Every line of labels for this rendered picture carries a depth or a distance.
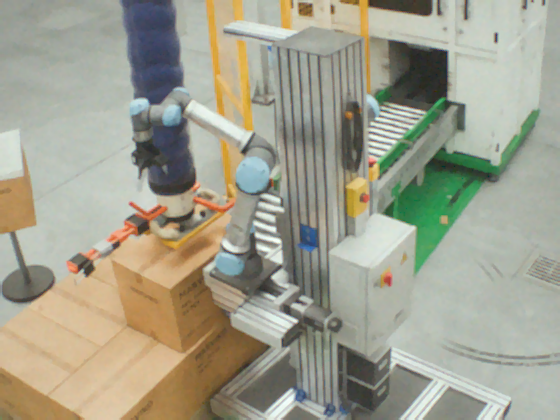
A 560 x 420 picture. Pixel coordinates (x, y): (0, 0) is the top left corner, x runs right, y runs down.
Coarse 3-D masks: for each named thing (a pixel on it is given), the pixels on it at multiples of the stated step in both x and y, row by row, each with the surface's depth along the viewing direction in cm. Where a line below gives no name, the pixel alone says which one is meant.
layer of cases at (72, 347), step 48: (96, 288) 398; (0, 336) 367; (48, 336) 366; (96, 336) 365; (144, 336) 363; (240, 336) 389; (0, 384) 361; (48, 384) 337; (96, 384) 336; (144, 384) 335; (192, 384) 361
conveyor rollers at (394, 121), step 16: (384, 112) 555; (400, 112) 551; (416, 112) 552; (368, 128) 531; (384, 128) 533; (400, 128) 530; (368, 144) 514; (384, 144) 510; (272, 192) 471; (272, 208) 453; (256, 224) 440; (272, 224) 444; (256, 240) 431; (272, 240) 425
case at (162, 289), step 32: (224, 224) 370; (128, 256) 352; (160, 256) 351; (192, 256) 349; (128, 288) 353; (160, 288) 334; (192, 288) 343; (128, 320) 370; (160, 320) 349; (192, 320) 350
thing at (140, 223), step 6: (132, 216) 333; (138, 216) 333; (144, 216) 331; (126, 222) 328; (132, 222) 330; (138, 222) 329; (144, 222) 328; (138, 228) 326; (144, 228) 330; (132, 234) 330
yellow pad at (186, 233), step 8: (208, 216) 352; (216, 216) 353; (200, 224) 347; (208, 224) 349; (184, 232) 342; (192, 232) 343; (168, 240) 339; (176, 240) 337; (184, 240) 339; (176, 248) 336
